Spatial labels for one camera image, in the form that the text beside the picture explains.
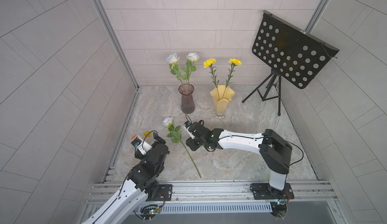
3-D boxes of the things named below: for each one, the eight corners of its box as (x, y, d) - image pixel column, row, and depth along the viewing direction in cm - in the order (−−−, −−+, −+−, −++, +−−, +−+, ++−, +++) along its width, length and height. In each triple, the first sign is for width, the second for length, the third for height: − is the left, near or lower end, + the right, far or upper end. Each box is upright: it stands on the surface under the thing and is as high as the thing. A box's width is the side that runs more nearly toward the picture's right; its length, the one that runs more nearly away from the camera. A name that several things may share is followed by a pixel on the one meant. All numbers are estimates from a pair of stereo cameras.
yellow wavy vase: (210, 120, 99) (212, 100, 83) (209, 105, 107) (211, 84, 91) (230, 120, 100) (236, 100, 83) (228, 105, 107) (233, 85, 91)
